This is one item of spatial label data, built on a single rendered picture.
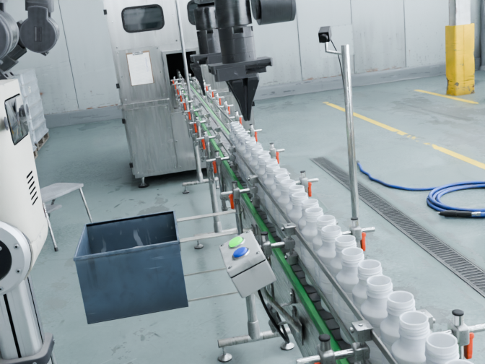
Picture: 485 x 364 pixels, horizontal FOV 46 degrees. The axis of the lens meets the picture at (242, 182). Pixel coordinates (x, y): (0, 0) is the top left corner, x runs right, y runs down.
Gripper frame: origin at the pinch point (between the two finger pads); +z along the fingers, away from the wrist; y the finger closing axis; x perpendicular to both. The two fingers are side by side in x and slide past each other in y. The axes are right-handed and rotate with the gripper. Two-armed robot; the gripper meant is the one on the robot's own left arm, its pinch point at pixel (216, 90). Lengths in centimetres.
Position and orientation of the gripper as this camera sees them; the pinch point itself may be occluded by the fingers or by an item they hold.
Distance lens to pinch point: 143.5
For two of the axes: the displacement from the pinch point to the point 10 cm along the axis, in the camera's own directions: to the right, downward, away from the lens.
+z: 1.3, 9.5, 2.8
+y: -9.8, 1.7, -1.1
